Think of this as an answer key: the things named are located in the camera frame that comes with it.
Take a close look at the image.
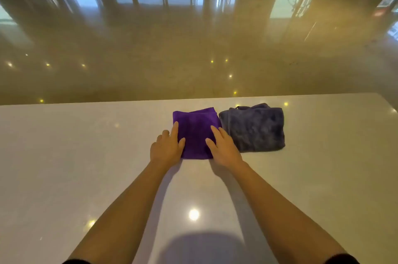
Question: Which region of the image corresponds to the person's left forearm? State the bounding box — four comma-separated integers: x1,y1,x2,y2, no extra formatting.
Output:
67,162,175,264

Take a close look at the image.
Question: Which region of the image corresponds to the person's right forearm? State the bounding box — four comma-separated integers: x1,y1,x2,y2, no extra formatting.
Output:
231,162,349,264

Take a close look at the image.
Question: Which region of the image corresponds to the purple microfiber cloth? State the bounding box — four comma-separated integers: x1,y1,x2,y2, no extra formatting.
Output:
172,107,222,160

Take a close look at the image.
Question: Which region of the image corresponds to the black right sleeve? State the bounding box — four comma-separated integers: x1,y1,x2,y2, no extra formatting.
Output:
325,253,360,264

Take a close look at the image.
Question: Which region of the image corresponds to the person's left hand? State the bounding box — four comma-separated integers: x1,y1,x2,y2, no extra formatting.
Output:
150,121,186,171

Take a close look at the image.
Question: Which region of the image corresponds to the person's right hand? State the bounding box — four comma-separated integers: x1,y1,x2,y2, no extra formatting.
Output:
205,125,246,171

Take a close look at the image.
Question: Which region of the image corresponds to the grey microfiber cloth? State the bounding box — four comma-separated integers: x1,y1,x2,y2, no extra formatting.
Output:
218,103,286,153

